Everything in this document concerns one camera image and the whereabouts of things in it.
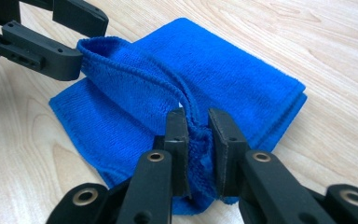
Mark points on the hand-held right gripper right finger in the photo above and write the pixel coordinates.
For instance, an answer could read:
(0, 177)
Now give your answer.
(228, 152)

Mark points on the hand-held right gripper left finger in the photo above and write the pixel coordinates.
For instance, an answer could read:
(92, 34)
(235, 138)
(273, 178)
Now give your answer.
(177, 155)

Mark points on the blue microfibre cloth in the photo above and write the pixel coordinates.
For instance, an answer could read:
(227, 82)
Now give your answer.
(230, 77)

